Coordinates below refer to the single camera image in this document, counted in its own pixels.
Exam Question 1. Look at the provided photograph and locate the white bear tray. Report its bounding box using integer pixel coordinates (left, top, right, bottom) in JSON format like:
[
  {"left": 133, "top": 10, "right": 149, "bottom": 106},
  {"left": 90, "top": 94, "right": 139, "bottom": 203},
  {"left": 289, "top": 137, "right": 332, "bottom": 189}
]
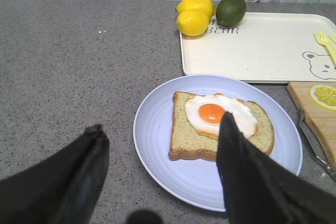
[{"left": 180, "top": 13, "right": 335, "bottom": 83}]

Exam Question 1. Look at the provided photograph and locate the yellow plastic knife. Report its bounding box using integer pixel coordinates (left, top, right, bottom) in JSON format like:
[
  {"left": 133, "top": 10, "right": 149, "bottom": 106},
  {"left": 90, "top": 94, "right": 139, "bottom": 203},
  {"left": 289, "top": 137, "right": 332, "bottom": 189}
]
[{"left": 329, "top": 35, "right": 336, "bottom": 44}]

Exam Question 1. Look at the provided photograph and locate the green lime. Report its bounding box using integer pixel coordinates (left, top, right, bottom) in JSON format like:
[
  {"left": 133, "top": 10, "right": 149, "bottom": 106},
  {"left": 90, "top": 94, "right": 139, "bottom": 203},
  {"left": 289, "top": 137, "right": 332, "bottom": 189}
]
[{"left": 216, "top": 0, "right": 247, "bottom": 27}]

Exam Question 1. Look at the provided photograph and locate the rear yellow lemon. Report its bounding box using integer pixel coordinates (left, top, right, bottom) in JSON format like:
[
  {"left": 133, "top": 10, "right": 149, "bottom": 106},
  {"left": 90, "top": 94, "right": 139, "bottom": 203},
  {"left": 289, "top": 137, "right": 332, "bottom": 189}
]
[{"left": 176, "top": 0, "right": 215, "bottom": 19}]

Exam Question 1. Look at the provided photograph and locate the front yellow lemon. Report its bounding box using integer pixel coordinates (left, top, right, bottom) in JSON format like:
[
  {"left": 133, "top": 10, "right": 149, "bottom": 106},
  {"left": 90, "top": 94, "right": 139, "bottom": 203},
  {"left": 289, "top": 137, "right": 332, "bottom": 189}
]
[{"left": 176, "top": 9, "right": 209, "bottom": 37}]

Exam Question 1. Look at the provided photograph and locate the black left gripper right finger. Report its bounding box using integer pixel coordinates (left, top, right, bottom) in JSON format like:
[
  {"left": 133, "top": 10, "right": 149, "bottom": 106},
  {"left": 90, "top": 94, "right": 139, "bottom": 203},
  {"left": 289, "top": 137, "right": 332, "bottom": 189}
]
[{"left": 216, "top": 112, "right": 335, "bottom": 223}]

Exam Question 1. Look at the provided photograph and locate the bottom bread slice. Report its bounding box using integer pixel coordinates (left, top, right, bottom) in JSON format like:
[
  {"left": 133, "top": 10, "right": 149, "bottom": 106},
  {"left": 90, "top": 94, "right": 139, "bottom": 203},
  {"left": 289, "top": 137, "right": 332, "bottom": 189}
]
[{"left": 169, "top": 91, "right": 275, "bottom": 161}]

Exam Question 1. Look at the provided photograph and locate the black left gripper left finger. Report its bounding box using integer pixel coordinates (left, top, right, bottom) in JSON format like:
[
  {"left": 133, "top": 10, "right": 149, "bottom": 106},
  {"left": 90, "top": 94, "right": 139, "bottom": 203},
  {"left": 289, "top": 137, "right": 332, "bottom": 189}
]
[{"left": 1, "top": 124, "right": 109, "bottom": 223}]

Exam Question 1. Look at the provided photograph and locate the light blue round plate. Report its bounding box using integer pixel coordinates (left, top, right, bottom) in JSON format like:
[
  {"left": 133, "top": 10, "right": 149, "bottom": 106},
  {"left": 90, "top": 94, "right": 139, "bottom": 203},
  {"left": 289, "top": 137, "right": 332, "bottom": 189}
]
[{"left": 133, "top": 74, "right": 303, "bottom": 212}]

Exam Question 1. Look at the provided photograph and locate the yellow plastic fork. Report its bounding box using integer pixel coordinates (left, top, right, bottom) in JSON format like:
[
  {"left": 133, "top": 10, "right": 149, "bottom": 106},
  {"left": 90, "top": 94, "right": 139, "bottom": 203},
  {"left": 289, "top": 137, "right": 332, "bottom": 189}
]
[{"left": 315, "top": 31, "right": 336, "bottom": 65}]

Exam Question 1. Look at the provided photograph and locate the yellow lemon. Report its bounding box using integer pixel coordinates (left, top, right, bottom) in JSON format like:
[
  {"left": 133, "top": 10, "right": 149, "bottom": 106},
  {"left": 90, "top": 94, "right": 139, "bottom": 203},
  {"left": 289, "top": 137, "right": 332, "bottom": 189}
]
[
  {"left": 176, "top": 9, "right": 209, "bottom": 37},
  {"left": 176, "top": 0, "right": 215, "bottom": 19}
]

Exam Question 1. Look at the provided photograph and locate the metal cutting board handle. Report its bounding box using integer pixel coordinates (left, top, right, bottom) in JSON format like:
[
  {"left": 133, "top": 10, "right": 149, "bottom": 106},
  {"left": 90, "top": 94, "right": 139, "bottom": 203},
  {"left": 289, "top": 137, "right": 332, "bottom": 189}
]
[{"left": 298, "top": 109, "right": 335, "bottom": 181}]

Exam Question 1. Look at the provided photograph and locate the lemon slice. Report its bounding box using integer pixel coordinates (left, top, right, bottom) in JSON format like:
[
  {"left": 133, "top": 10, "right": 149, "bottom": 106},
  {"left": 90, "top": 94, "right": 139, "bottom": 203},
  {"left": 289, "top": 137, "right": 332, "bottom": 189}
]
[{"left": 309, "top": 84, "right": 336, "bottom": 111}]

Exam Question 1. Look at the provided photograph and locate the wooden cutting board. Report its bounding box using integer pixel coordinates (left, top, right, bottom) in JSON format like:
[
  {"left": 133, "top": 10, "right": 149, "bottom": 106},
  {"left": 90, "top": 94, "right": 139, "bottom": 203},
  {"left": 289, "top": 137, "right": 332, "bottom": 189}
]
[{"left": 287, "top": 82, "right": 335, "bottom": 166}]

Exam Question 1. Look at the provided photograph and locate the fried egg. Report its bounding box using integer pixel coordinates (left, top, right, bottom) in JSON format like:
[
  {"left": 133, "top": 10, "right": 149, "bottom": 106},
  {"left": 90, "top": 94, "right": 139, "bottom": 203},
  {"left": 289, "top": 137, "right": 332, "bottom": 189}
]
[{"left": 185, "top": 93, "right": 258, "bottom": 139}]

